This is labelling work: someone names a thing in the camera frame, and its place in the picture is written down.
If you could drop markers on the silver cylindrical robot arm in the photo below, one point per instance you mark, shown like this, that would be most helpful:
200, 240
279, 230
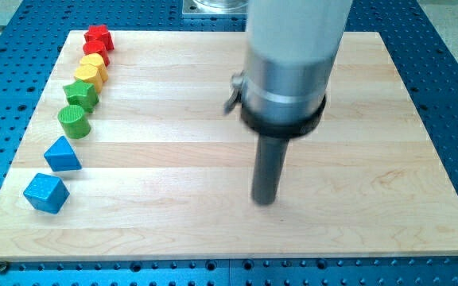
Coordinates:
291, 47

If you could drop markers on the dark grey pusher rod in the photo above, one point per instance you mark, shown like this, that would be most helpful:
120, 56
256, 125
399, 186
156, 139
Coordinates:
269, 160

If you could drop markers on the light wooden board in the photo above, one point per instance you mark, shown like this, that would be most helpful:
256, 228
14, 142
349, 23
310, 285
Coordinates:
166, 174

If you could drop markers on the green star block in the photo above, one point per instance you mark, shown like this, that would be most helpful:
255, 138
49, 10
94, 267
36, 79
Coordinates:
82, 94

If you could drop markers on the yellow rounded block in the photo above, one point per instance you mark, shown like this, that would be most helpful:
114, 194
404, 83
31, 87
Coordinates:
94, 59

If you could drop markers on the green cylinder block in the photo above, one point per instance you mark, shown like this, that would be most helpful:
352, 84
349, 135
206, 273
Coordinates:
74, 122

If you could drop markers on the yellow hexagon block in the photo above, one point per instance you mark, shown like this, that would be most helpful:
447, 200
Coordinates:
90, 74

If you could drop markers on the red cylinder block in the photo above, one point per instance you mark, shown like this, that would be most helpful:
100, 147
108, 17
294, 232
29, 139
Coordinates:
98, 47

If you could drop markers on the blue triangle block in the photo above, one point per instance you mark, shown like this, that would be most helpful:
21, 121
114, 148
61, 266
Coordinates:
61, 156

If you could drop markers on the red star block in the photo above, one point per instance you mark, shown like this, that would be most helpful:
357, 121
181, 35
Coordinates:
100, 33

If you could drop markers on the blue cube block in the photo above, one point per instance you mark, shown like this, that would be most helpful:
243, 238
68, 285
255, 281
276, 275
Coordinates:
46, 193

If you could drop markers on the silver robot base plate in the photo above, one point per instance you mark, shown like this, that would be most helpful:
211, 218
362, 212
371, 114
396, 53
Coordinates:
213, 8

